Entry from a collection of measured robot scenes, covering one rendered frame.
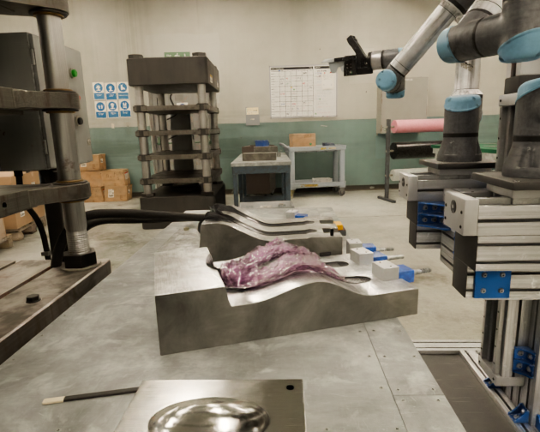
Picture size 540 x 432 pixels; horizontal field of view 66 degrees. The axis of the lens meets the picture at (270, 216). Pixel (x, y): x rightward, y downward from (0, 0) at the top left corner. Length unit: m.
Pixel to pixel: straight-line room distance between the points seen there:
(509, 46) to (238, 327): 0.70
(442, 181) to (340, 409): 1.11
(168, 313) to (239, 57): 7.18
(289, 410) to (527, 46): 0.72
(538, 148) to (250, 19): 7.00
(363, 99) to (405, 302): 7.09
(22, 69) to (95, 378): 1.00
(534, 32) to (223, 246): 0.81
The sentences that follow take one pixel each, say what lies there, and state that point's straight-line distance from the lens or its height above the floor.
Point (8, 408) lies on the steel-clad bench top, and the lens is 0.74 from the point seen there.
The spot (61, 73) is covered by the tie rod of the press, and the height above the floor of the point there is 1.34.
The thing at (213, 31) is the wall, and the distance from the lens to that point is 7.88.
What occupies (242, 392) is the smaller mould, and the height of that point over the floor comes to 0.87.
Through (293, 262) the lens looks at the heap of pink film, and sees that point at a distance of 0.82.
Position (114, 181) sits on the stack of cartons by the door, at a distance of 7.79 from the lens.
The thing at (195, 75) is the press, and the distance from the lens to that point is 5.10.
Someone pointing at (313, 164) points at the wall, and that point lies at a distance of 7.72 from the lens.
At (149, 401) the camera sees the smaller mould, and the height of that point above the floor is 0.87.
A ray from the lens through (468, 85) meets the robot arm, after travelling 1.77.
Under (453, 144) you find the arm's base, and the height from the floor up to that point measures 1.10.
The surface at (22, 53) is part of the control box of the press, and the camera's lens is 1.48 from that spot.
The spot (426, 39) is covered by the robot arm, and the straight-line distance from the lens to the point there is 1.68.
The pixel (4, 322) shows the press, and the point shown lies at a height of 0.79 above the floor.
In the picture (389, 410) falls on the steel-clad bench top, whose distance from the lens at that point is 0.63.
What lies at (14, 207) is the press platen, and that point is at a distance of 1.19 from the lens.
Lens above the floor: 1.17
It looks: 12 degrees down
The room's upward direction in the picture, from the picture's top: 2 degrees counter-clockwise
